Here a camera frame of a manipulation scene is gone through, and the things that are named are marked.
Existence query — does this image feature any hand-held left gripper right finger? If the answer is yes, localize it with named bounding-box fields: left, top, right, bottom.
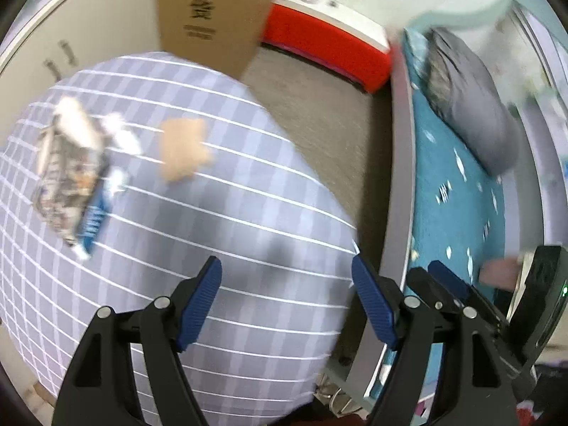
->
left=350, top=255, right=518, bottom=426

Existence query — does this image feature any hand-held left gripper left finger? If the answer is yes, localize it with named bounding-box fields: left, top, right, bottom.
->
left=52, top=256, right=223, bottom=426

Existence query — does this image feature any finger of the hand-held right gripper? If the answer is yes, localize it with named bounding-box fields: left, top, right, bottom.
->
left=405, top=267, right=463, bottom=317
left=427, top=260, right=511, bottom=326

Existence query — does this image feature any person's right hand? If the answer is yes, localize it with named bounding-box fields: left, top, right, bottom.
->
left=480, top=259, right=525, bottom=287

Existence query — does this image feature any teal patterned bed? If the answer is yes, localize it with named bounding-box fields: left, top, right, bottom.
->
left=376, top=26, right=547, bottom=411

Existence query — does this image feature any tan cloth piece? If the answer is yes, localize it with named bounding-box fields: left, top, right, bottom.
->
left=158, top=117, right=214, bottom=184

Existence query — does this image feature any grey pillow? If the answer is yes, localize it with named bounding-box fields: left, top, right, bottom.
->
left=423, top=26, right=523, bottom=177

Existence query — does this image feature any grey printed packet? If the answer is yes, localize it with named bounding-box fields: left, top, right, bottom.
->
left=33, top=115, right=108, bottom=246

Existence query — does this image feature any white crumpled tissue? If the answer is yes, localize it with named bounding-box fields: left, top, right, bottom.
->
left=99, top=112, right=143, bottom=157

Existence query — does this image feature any red upholstered bench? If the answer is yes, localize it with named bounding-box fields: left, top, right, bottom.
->
left=259, top=0, right=394, bottom=95

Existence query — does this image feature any large cardboard box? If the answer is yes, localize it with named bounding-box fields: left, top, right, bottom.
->
left=154, top=0, right=296, bottom=81

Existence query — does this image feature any white cabinet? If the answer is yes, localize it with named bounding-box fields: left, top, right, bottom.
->
left=0, top=0, right=163, bottom=111

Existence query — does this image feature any grey bed frame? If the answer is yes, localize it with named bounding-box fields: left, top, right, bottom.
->
left=318, top=30, right=419, bottom=411

